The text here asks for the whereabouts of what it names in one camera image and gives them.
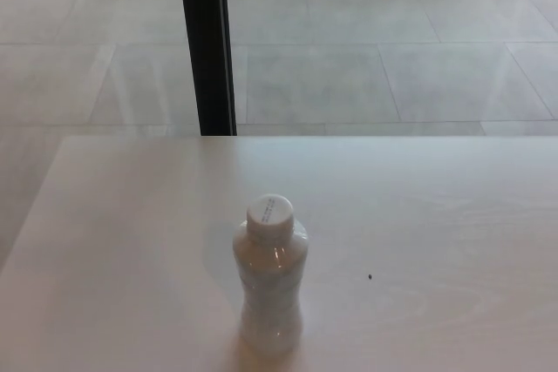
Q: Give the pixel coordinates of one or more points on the white screw bottle cap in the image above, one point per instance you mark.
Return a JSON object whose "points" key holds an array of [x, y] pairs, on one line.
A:
{"points": [[269, 214]]}

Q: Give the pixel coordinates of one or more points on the white plastic bottle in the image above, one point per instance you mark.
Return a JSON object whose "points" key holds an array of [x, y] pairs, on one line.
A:
{"points": [[270, 298]]}

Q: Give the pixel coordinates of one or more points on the black vertical frame post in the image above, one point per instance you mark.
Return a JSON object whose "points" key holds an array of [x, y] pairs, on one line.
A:
{"points": [[208, 41]]}

